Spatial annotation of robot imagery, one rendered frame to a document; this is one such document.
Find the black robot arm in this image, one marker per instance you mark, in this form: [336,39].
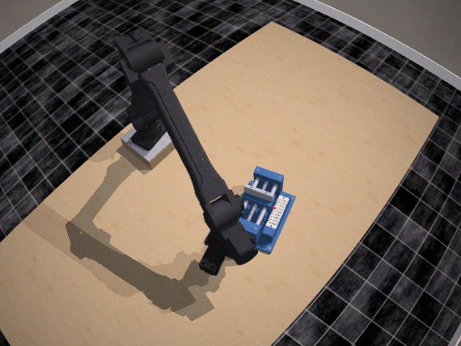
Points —
[156,99]

